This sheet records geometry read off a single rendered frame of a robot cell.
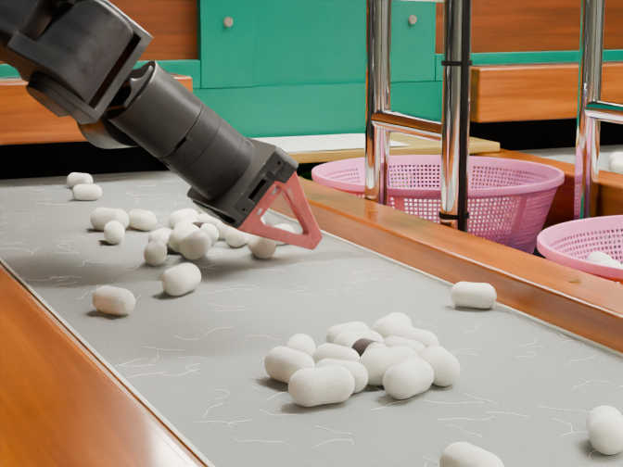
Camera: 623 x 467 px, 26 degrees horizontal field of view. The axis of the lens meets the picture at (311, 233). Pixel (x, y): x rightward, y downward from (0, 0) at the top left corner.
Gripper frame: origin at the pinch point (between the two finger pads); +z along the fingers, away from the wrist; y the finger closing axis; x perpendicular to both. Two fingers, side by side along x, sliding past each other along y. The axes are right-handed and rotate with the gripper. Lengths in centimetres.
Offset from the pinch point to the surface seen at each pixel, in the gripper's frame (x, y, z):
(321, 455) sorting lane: 13.4, -42.8, -12.4
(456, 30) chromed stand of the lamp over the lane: -21.0, -1.3, -1.1
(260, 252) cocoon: 3.3, 1.7, -2.0
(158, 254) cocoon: 8.5, 2.5, -8.8
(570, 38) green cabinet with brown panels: -51, 56, 39
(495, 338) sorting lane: 0.9, -27.3, 2.3
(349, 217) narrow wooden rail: -4.4, 6.0, 4.7
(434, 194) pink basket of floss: -12.7, 13.2, 14.0
